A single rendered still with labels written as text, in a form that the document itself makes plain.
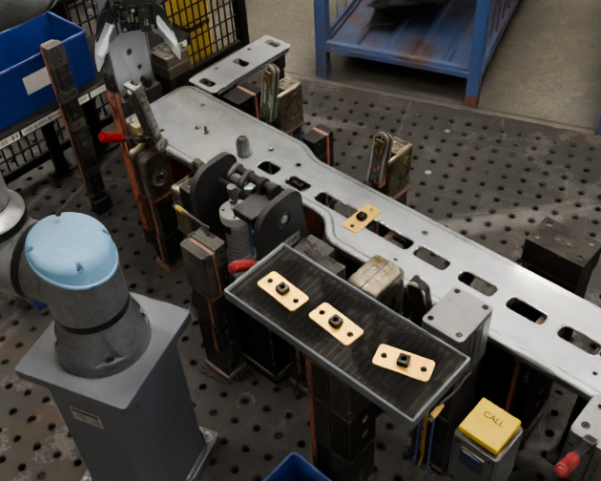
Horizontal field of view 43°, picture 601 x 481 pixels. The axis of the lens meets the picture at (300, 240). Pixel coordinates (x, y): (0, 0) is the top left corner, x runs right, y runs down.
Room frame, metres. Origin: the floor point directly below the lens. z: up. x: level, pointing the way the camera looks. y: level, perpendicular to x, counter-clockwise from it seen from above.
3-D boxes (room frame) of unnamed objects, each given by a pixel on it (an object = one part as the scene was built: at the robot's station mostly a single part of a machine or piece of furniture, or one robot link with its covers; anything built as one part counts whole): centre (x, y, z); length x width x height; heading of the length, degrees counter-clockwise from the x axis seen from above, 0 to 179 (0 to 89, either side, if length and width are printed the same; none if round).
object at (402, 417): (0.73, -0.05, 1.16); 0.37 x 0.14 x 0.02; 45
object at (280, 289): (0.80, 0.03, 1.17); 0.08 x 0.04 x 0.01; 40
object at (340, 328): (0.73, -0.04, 1.17); 0.08 x 0.04 x 0.01; 40
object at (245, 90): (1.64, 0.12, 0.84); 0.11 x 0.10 x 0.28; 135
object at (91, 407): (0.78, 0.33, 0.90); 0.21 x 0.21 x 0.40; 64
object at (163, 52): (1.74, 0.30, 0.88); 0.08 x 0.08 x 0.36; 45
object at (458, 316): (0.77, -0.24, 0.90); 0.13 x 0.10 x 0.41; 135
